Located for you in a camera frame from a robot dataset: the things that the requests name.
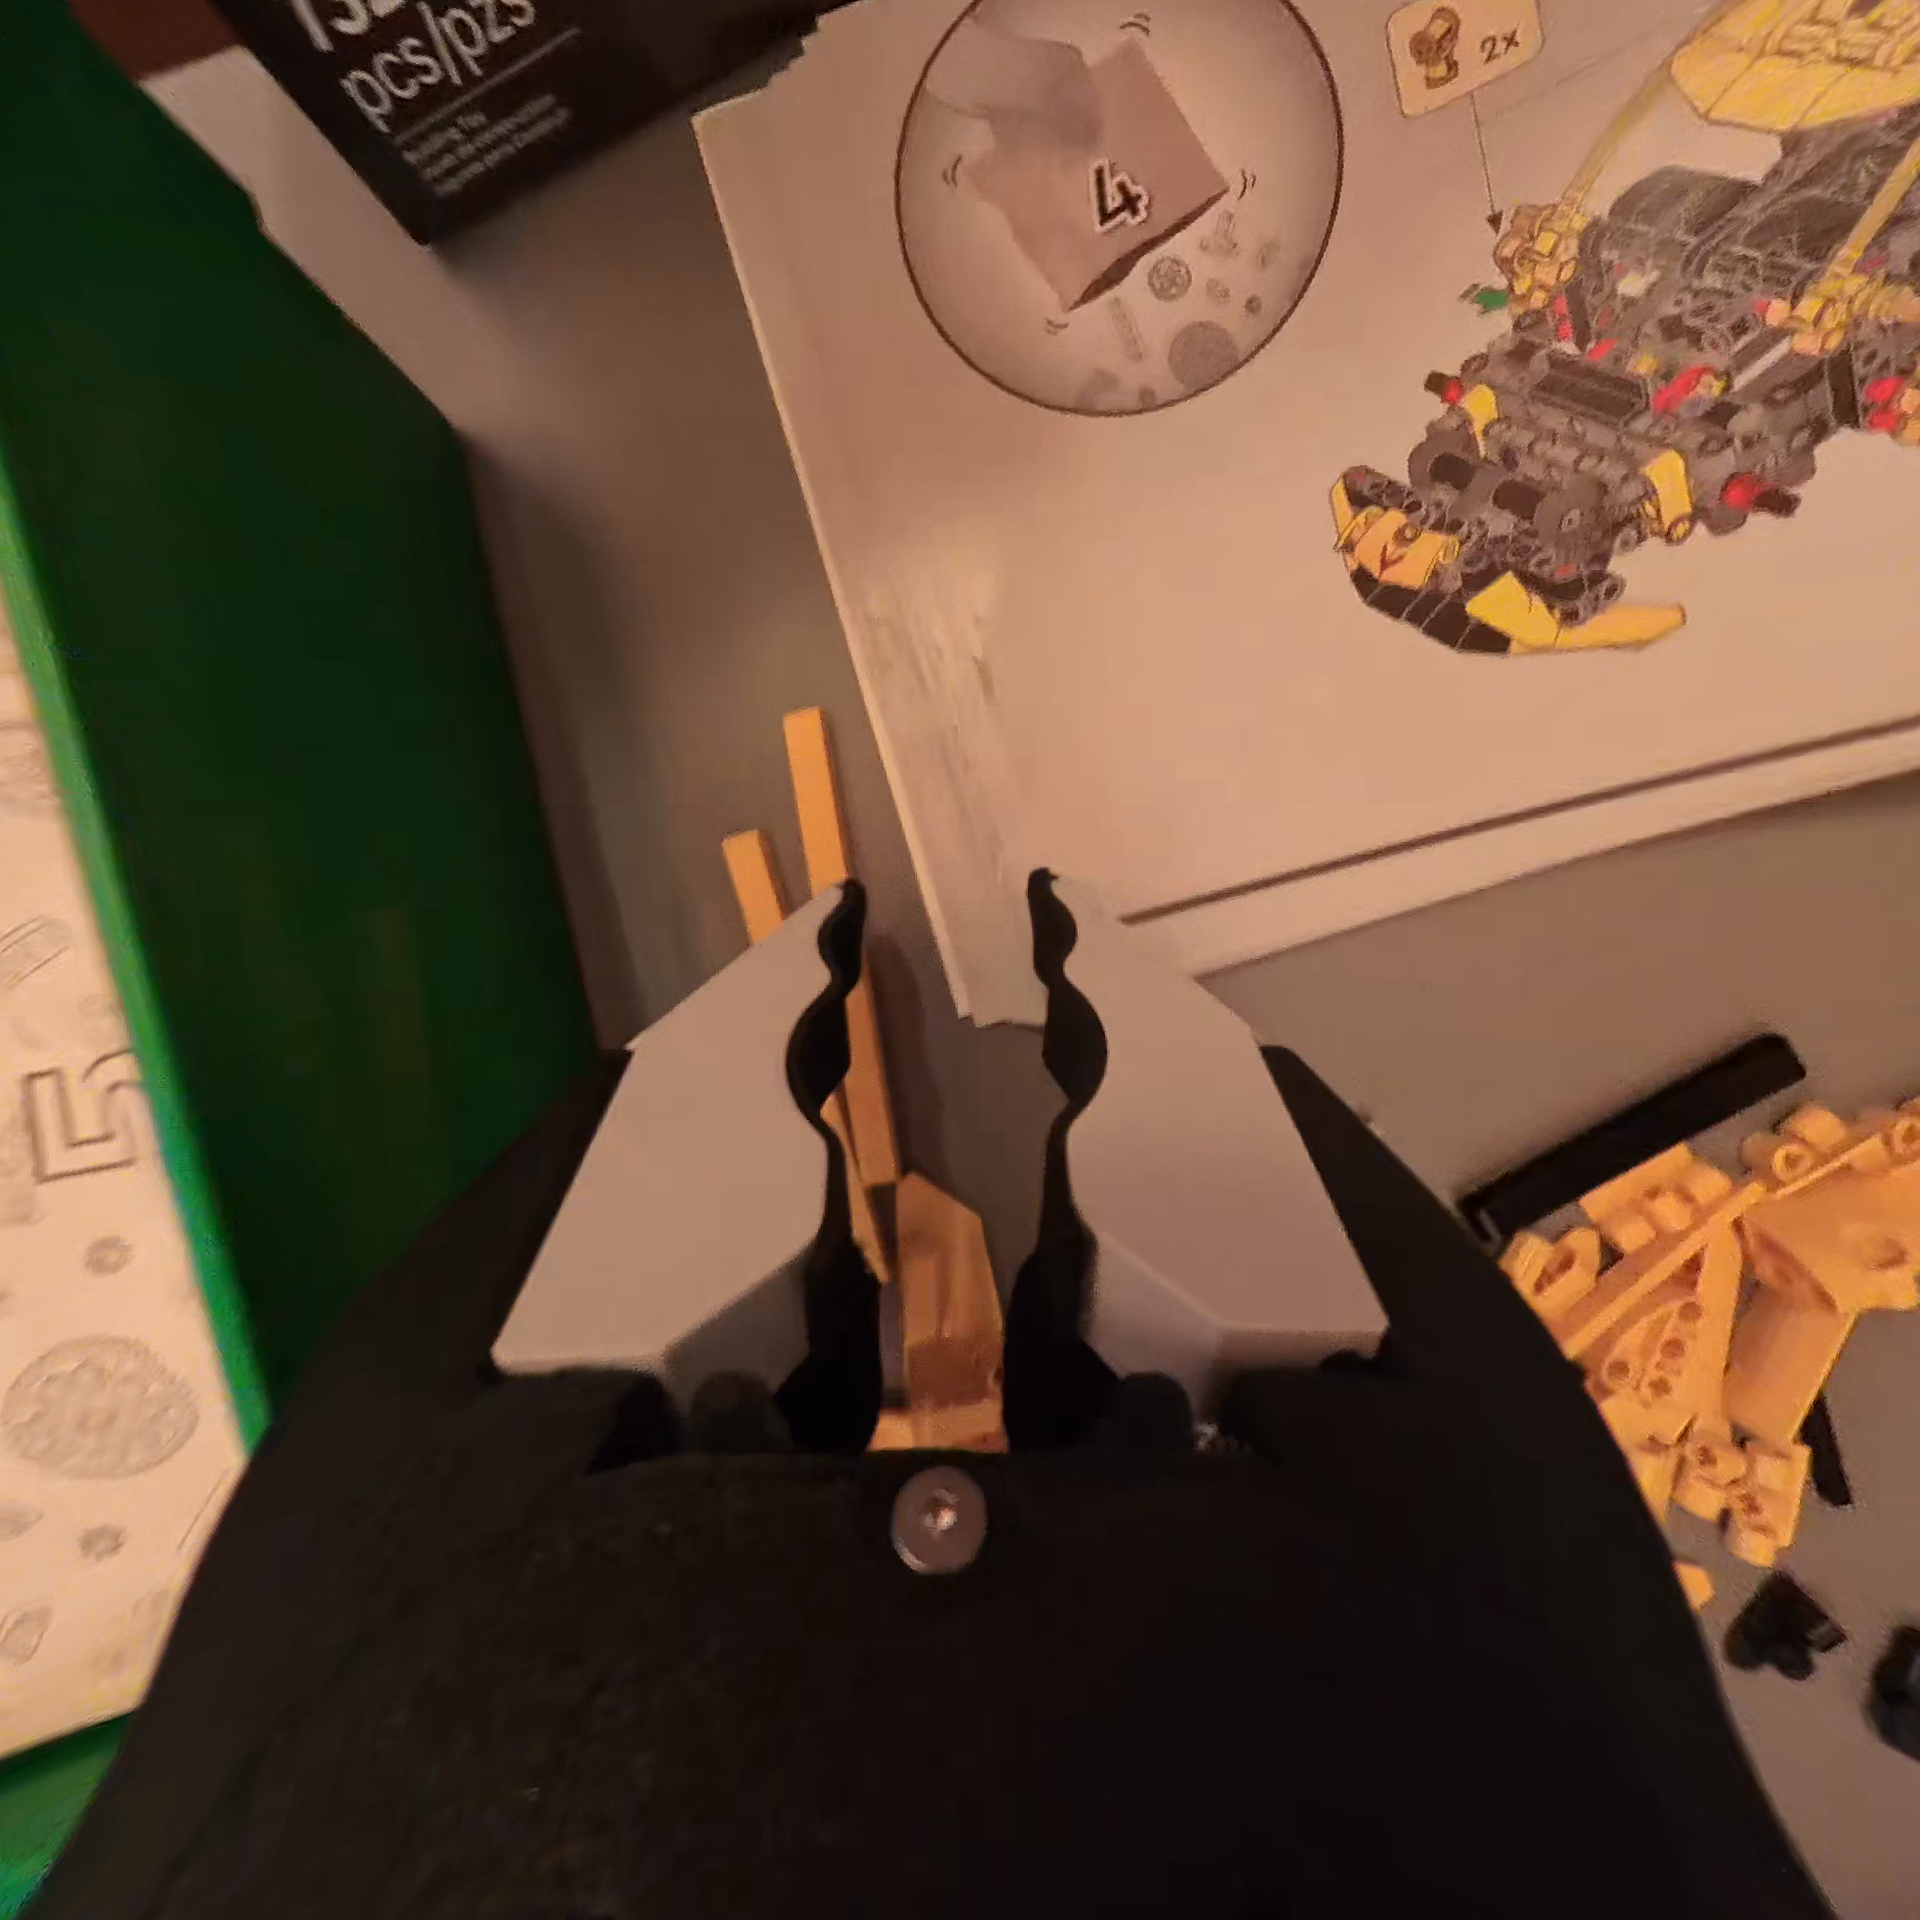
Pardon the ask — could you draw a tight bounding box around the open instruction booklet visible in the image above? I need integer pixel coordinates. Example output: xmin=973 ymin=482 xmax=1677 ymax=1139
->
xmin=693 ymin=0 xmax=1920 ymax=1039

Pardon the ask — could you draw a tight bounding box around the pile of yellow brick parts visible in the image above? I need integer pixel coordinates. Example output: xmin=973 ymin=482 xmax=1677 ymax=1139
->
xmin=1499 ymin=1095 xmax=1920 ymax=1615

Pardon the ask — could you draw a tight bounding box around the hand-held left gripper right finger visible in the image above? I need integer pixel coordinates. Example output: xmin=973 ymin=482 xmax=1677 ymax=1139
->
xmin=1002 ymin=867 xmax=1389 ymax=1395

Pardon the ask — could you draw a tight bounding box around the green storage bin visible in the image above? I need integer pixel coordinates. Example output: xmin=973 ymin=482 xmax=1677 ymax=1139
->
xmin=0 ymin=0 xmax=601 ymax=1920

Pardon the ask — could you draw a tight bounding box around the white printed paper bag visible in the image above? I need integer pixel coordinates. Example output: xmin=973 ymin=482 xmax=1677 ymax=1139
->
xmin=0 ymin=600 xmax=254 ymax=1761

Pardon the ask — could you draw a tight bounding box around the grey desk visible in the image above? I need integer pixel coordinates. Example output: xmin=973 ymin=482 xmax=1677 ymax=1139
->
xmin=142 ymin=47 xmax=1920 ymax=1920

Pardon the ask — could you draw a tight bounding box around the black toy car box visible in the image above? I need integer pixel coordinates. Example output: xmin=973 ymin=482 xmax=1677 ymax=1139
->
xmin=210 ymin=0 xmax=842 ymax=246

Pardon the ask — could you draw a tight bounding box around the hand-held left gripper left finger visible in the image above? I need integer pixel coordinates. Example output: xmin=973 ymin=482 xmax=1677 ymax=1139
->
xmin=490 ymin=878 xmax=889 ymax=1415

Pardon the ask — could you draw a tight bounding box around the long yellow brick beam assembly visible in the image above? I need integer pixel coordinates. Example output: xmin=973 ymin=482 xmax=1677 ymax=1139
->
xmin=721 ymin=705 xmax=1010 ymax=1454

